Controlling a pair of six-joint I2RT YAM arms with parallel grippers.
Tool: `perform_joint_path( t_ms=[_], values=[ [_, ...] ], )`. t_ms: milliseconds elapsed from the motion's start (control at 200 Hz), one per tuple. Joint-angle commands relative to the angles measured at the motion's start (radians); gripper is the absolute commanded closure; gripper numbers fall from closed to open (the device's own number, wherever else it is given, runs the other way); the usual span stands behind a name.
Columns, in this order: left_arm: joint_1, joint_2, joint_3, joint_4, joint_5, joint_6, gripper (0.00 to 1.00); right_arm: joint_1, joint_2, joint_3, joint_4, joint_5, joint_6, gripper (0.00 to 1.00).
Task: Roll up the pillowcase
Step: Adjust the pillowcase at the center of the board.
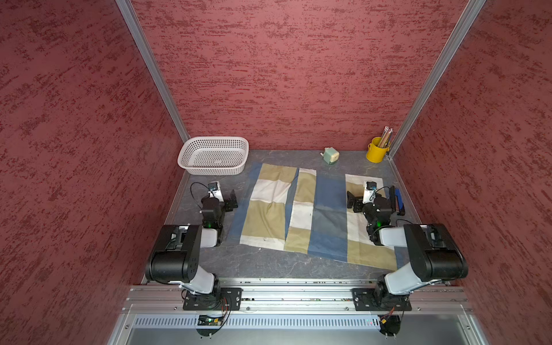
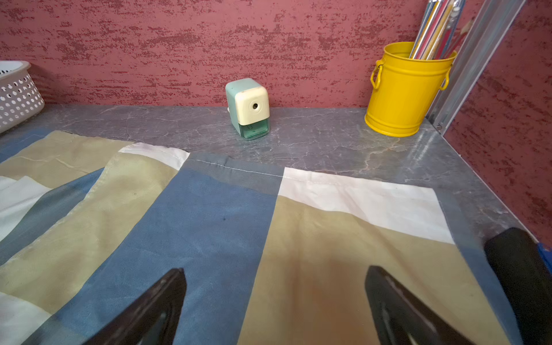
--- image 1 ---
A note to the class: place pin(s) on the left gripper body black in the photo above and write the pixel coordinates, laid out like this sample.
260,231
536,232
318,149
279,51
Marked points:
231,201

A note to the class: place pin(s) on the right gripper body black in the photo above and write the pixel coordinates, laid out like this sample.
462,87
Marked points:
356,203

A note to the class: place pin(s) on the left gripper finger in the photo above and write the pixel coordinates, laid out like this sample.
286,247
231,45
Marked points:
233,204
227,206

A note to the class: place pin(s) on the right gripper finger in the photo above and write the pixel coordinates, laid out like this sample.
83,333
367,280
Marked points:
358,205
350,199

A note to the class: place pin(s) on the blue beige white patchwork pillowcase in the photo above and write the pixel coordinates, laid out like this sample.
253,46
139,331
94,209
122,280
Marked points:
304,210

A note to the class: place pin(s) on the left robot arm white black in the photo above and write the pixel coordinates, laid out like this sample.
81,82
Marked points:
174,259

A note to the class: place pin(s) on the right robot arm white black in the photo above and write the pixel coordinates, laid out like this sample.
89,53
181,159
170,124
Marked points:
434,255

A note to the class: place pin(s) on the green pencil sharpener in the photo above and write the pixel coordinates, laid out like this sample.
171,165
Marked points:
330,155

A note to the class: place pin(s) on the yellow cup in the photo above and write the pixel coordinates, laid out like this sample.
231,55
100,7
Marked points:
376,154

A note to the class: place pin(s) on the white perforated plastic basket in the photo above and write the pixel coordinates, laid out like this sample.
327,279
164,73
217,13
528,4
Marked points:
214,155

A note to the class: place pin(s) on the pencils in yellow cup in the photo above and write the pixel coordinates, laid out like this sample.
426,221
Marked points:
385,138

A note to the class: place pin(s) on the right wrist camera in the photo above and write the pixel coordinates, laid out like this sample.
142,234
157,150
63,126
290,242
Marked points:
369,192

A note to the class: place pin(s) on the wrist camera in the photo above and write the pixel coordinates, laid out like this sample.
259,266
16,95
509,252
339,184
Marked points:
215,190
369,192

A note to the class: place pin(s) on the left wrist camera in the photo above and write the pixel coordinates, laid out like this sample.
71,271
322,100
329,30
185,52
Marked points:
215,190

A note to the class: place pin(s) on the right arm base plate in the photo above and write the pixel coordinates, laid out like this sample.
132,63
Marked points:
376,300

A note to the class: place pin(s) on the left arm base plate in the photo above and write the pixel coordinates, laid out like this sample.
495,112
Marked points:
222,299

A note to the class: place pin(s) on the right controller board with wires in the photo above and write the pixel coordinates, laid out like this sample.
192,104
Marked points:
390,325

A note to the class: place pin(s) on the controller board with wires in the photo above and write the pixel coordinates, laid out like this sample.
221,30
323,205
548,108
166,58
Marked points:
390,325
207,326

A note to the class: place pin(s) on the aluminium front rail frame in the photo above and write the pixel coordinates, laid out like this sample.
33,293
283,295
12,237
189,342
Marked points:
291,304

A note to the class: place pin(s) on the left controller board with wires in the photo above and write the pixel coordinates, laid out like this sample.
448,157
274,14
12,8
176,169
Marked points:
207,326

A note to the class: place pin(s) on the left aluminium corner post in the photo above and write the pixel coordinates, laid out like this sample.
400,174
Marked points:
132,22

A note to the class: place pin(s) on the aluminium corner post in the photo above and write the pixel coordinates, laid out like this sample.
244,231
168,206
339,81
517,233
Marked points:
132,22
461,28

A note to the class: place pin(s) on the right aluminium corner post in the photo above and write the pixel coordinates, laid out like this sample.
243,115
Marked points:
461,28

